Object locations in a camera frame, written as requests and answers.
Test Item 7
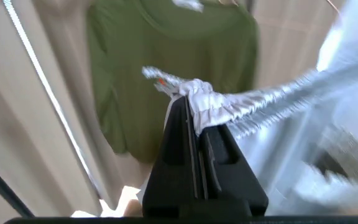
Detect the pink clothes hanger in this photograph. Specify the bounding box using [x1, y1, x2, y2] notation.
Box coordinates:
[216, 0, 239, 7]
[325, 0, 342, 16]

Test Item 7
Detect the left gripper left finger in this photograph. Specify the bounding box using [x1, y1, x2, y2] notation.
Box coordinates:
[142, 95, 200, 218]

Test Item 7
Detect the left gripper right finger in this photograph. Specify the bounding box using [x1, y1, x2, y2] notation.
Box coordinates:
[197, 123, 269, 218]

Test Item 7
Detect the black clothes rack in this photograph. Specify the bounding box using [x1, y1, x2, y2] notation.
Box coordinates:
[0, 154, 36, 218]

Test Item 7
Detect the green long-sleeved shirt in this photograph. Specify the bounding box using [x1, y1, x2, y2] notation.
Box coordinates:
[85, 0, 259, 164]

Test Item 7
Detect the beige curtain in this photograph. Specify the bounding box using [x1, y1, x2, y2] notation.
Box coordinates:
[0, 0, 347, 218]

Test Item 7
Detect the pale grey garment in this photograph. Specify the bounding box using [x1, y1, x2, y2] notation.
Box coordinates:
[137, 0, 358, 218]

